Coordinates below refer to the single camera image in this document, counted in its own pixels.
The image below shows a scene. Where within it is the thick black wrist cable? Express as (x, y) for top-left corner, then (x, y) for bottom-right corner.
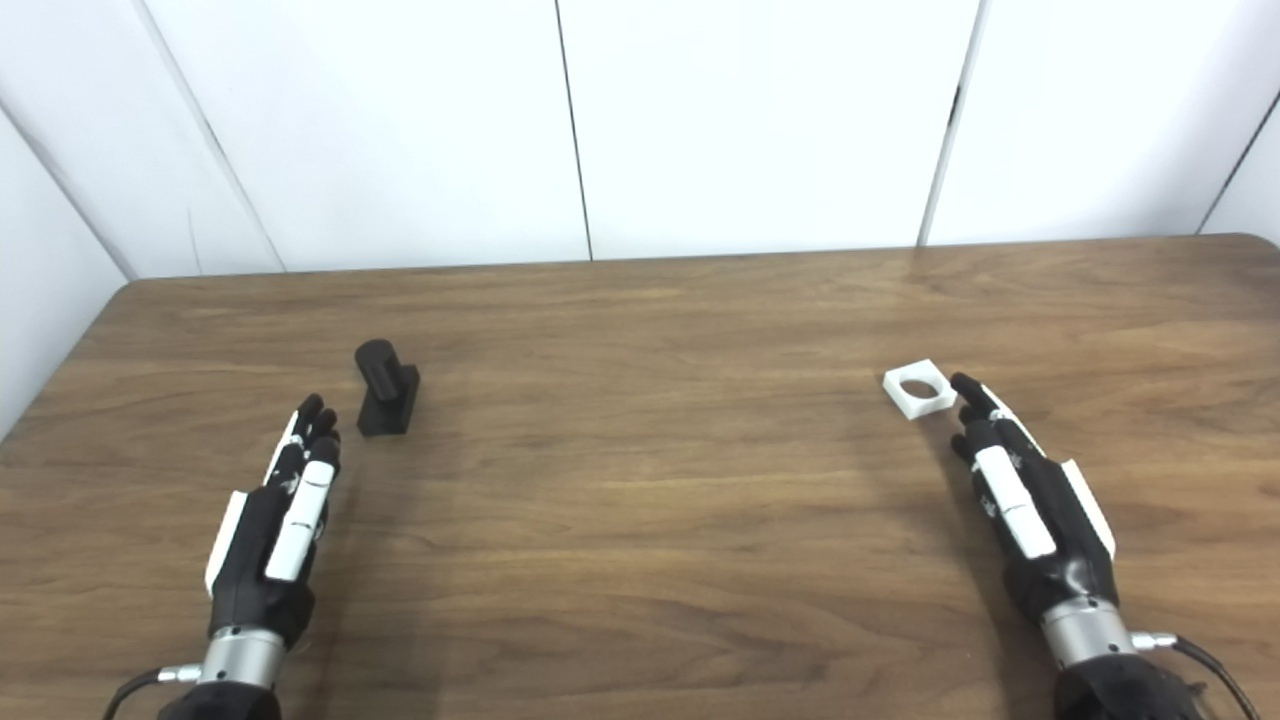
(1130, 632), (1263, 720)
(100, 665), (206, 720)

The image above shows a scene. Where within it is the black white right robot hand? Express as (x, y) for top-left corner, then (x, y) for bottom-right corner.
(948, 372), (1121, 626)

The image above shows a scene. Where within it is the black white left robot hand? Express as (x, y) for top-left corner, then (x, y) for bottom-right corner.
(205, 393), (343, 651)

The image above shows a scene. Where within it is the white square piece with hole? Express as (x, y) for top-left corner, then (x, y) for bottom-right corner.
(882, 358), (958, 418)

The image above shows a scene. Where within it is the black peg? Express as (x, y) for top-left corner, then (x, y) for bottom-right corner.
(354, 338), (422, 438)

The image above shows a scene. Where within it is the thick black left wrist cable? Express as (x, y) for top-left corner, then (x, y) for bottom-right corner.
(100, 665), (206, 720)

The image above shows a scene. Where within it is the thick black right wrist cable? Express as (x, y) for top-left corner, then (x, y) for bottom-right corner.
(1130, 632), (1263, 720)

